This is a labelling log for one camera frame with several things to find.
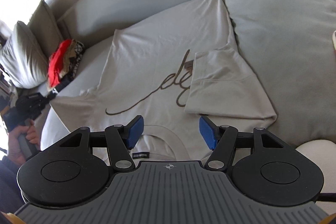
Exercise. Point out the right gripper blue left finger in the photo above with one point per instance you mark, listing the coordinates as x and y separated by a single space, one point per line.
133 131

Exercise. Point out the grey sofa armrest cushion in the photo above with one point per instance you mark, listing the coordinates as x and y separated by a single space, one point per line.
289 45

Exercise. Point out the person's left hand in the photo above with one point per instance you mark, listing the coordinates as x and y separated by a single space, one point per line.
23 141

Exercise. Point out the tan patterned folded garment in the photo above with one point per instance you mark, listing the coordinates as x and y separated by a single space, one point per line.
72 59

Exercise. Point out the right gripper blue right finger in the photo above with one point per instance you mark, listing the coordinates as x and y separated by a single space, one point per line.
209 132

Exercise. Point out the smartphone in cream case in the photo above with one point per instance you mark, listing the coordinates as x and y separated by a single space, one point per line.
334 40

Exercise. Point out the grey throw pillow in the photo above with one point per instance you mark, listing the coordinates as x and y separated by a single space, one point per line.
25 55

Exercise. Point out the grey sofa seat cushion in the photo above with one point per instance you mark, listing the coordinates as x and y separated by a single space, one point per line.
88 76

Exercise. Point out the red folded garment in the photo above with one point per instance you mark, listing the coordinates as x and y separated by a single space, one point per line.
56 64

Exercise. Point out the white t-shirt with script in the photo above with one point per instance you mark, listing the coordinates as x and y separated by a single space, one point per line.
171 68

